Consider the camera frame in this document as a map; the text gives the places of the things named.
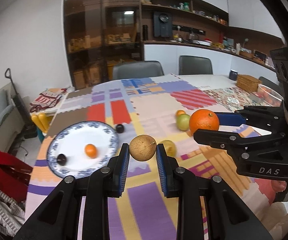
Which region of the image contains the large green pear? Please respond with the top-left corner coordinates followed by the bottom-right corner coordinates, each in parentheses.
top-left (176, 114), bottom-right (190, 131)

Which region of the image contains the dark glass cabinet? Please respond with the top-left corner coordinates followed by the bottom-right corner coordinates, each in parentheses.
top-left (63, 0), bottom-right (143, 89)

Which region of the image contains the clear plastic container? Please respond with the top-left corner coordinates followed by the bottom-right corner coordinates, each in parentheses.
top-left (257, 84), bottom-right (283, 107)

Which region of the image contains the grey chair left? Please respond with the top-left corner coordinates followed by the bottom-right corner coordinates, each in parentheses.
top-left (113, 61), bottom-right (164, 80)

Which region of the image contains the red cloth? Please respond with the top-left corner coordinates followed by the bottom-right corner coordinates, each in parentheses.
top-left (0, 151), bottom-right (32, 203)

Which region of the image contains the black upright vacuum cleaner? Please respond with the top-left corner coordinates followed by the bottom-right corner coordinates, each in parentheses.
top-left (4, 68), bottom-right (38, 139)

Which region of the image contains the woven wicker basket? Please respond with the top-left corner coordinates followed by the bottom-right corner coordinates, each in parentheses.
top-left (236, 74), bottom-right (261, 93)

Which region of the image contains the dark plum on table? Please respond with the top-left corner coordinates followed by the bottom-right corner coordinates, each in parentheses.
top-left (115, 124), bottom-right (124, 133)

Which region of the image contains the grey chair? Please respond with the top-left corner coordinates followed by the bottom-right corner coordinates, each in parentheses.
top-left (179, 55), bottom-right (213, 75)
top-left (113, 61), bottom-right (164, 80)

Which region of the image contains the dark plum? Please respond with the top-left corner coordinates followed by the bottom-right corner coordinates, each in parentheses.
top-left (115, 124), bottom-right (124, 133)
top-left (56, 154), bottom-right (67, 166)

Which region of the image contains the dark blue mug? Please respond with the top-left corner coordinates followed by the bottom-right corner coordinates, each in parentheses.
top-left (228, 69), bottom-right (238, 81)

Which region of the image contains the orange mandarin on table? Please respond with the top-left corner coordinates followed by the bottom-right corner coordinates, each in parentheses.
top-left (175, 109), bottom-right (186, 116)

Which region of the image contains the brown round fruit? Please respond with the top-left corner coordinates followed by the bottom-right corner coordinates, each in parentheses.
top-left (129, 134), bottom-right (157, 161)

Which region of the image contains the grey chair right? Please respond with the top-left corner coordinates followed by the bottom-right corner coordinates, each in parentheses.
top-left (179, 55), bottom-right (213, 75)

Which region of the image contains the small white kids table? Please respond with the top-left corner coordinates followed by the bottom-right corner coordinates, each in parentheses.
top-left (29, 87), bottom-right (75, 142)

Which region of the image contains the yellow green fruit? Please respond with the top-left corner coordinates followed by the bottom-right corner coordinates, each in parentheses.
top-left (160, 140), bottom-right (177, 158)

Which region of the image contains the large orange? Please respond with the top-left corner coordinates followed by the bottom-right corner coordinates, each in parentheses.
top-left (189, 109), bottom-right (220, 134)

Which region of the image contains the grey sofa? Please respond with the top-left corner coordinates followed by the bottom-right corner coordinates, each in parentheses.
top-left (0, 83), bottom-right (24, 152)

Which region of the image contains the small orange mandarin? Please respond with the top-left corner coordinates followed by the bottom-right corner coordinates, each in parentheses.
top-left (84, 144), bottom-right (97, 159)

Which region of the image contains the striped folded cloth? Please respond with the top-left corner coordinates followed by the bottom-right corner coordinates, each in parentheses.
top-left (30, 88), bottom-right (67, 113)

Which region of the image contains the black coffee machine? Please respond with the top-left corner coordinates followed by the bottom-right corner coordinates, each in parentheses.
top-left (153, 11), bottom-right (173, 38)

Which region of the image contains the blue white porcelain plate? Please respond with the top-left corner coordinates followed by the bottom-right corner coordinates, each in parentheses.
top-left (46, 121), bottom-right (120, 179)

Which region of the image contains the colourful patchwork tablecloth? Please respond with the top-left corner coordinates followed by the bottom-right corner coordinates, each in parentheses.
top-left (25, 74), bottom-right (275, 239)

